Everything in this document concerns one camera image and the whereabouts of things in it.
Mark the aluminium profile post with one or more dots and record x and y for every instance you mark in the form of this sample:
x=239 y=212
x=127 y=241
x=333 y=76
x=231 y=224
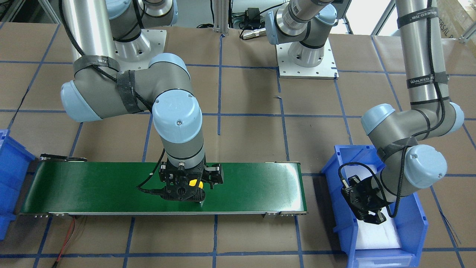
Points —
x=220 y=14

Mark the green conveyor belt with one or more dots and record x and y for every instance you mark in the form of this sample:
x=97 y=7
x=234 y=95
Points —
x=109 y=188

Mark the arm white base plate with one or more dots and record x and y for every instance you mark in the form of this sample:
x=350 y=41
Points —
x=137 y=53
x=299 y=62

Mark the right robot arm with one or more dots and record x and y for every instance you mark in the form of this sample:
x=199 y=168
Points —
x=116 y=72

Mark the blue destination bin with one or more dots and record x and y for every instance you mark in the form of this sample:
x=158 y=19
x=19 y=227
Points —
x=14 y=162

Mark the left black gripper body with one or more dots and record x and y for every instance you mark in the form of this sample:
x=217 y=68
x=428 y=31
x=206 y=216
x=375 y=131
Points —
x=376 y=196

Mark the black power adapter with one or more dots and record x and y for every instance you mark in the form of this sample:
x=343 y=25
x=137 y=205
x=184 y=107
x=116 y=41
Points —
x=252 y=16

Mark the white foam pad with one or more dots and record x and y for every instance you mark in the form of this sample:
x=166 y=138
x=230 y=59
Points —
x=373 y=236

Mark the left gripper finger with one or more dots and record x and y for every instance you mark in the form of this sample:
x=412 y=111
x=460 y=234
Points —
x=376 y=218

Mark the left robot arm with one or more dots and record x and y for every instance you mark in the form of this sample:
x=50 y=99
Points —
x=409 y=166

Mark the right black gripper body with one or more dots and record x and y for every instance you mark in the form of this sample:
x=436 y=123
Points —
x=216 y=175

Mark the yellow push button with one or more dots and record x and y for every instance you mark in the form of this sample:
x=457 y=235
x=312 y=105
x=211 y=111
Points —
x=194 y=182

